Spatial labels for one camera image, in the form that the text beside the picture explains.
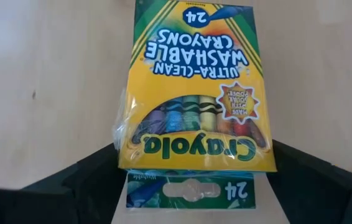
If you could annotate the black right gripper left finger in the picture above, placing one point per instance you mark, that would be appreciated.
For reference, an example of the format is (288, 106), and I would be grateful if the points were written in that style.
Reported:
(95, 186)

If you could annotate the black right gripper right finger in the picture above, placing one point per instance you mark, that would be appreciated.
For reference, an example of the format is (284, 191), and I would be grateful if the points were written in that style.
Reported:
(313, 193)

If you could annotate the yellow green crayon box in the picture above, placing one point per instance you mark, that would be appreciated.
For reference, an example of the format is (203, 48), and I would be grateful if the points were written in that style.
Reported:
(194, 93)

